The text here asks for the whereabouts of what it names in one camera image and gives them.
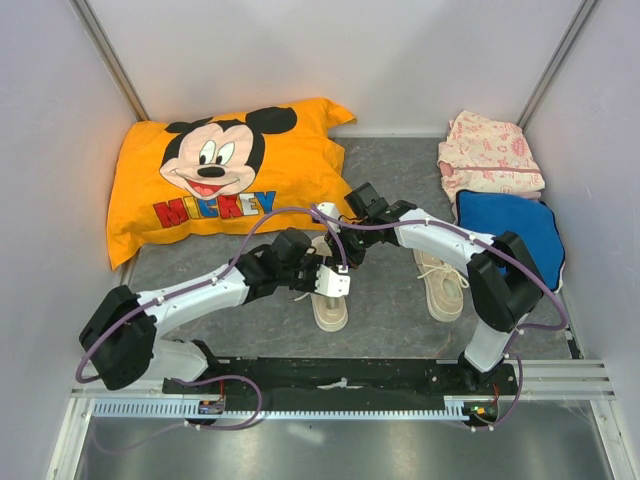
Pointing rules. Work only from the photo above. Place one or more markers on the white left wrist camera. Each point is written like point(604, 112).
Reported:
point(332, 284)

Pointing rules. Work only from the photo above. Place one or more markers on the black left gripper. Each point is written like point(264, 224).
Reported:
point(315, 261)

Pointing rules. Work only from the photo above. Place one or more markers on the blue folded cloth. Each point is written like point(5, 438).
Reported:
point(533, 221)

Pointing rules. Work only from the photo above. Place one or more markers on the grey slotted cable duct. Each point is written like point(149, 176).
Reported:
point(196, 409)

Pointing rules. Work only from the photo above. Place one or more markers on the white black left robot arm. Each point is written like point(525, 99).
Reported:
point(124, 339)

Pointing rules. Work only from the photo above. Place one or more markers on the pink patterned folded garment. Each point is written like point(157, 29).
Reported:
point(487, 156)

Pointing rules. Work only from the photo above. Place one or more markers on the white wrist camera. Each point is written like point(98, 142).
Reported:
point(328, 214)
point(332, 284)

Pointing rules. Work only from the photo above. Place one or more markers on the aluminium frame rail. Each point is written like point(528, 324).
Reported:
point(539, 378)

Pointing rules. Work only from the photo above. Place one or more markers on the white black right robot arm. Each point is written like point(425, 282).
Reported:
point(504, 282)

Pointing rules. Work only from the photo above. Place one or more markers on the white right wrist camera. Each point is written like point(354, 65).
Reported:
point(328, 214)

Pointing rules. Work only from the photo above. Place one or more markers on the beige lace shoe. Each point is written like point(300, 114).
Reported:
point(330, 314)
point(444, 287)

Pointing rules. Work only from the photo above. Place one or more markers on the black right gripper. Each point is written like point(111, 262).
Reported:
point(352, 259)

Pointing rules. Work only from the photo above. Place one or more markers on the orange Mickey Mouse pillow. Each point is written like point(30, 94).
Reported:
point(223, 174)

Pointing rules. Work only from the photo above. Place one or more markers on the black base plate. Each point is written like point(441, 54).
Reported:
point(423, 376)

